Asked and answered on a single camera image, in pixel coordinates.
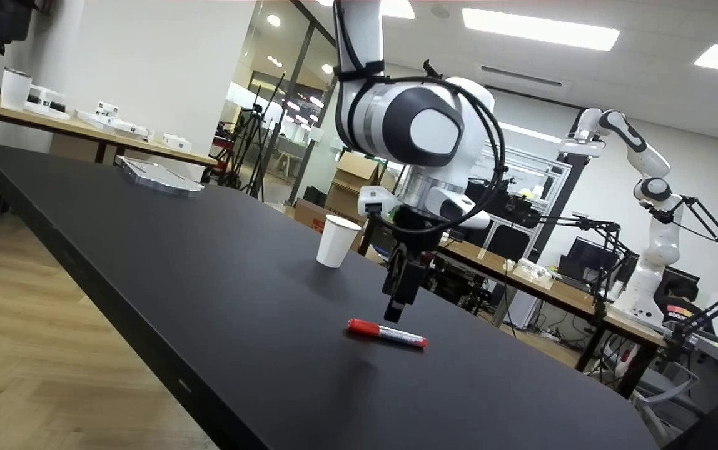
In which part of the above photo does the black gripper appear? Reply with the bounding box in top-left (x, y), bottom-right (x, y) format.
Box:
top-left (383, 236), bottom-right (432, 323)

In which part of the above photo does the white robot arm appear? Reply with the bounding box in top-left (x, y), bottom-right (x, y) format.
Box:
top-left (333, 0), bottom-right (505, 323)

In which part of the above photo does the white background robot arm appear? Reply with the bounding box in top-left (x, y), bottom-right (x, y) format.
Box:
top-left (567, 108), bottom-right (683, 328)

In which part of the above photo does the white paper cup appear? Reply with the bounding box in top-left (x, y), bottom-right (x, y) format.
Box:
top-left (314, 211), bottom-right (360, 266)

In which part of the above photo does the wooden desk with black legs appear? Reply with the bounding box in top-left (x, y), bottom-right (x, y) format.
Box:
top-left (363, 208), bottom-right (667, 400)

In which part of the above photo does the wooden side desk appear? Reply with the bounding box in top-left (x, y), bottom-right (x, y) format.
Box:
top-left (0, 105), bottom-right (216, 166)

